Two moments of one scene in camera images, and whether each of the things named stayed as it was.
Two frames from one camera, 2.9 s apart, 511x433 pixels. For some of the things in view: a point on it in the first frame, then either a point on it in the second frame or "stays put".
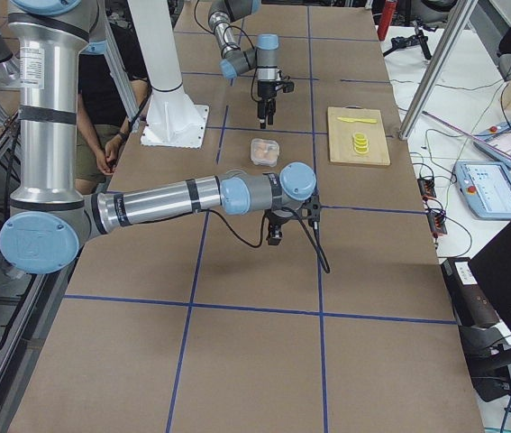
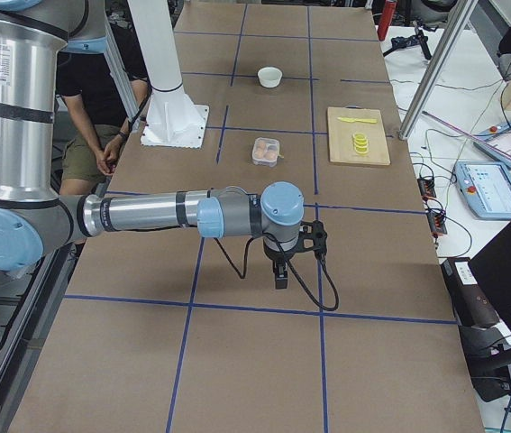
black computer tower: x=470 y=305 stays put
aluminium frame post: x=441 y=59 stays put
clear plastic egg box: x=264 y=152 stays put
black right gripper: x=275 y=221 → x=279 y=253
